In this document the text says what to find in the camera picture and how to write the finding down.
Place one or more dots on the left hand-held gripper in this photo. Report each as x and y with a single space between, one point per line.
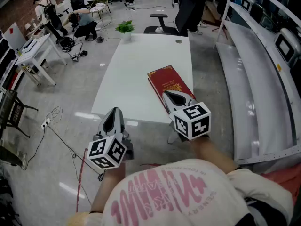
107 150

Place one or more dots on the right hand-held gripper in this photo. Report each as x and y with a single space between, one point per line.
192 121

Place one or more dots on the green potted plant white pot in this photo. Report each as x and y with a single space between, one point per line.
124 27

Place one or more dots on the person's right forearm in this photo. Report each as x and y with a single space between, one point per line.
209 152

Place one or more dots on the person's left forearm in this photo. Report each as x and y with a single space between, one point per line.
105 187

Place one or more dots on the red hardcover book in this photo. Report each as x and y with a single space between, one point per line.
165 79

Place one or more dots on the white power strip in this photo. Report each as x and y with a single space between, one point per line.
45 124

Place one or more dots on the white metal shelf rack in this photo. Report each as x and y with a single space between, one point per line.
254 79

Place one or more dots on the black floor bag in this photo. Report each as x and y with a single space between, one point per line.
67 43

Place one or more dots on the person's white pink-print shirt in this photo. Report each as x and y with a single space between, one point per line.
188 196

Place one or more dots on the black crate stand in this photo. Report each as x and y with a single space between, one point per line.
9 105

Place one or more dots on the small white desk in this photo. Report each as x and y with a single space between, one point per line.
43 43

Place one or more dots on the white flat box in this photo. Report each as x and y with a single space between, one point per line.
28 46

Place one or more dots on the black backpack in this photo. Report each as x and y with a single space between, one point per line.
53 18

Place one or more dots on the row of boxy shelf cases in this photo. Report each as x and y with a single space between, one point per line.
285 47

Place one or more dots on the white board red corner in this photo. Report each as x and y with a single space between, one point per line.
15 37

